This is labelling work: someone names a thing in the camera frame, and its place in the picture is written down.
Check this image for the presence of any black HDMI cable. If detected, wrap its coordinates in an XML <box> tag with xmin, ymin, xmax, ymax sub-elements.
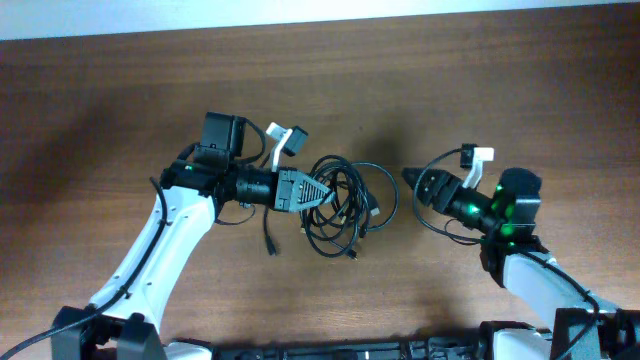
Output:
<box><xmin>262</xmin><ymin>160</ymin><xmax>400</xmax><ymax>257</ymax></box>

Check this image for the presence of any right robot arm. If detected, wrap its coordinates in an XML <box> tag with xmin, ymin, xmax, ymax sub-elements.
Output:
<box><xmin>402</xmin><ymin>168</ymin><xmax>639</xmax><ymax>359</ymax></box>

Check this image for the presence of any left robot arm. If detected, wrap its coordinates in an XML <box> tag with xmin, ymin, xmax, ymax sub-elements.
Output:
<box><xmin>51</xmin><ymin>112</ymin><xmax>335</xmax><ymax>359</ymax></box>

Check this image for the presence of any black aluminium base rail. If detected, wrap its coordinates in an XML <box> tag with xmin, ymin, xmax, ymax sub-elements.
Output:
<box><xmin>164</xmin><ymin>332</ymin><xmax>501</xmax><ymax>360</ymax></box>

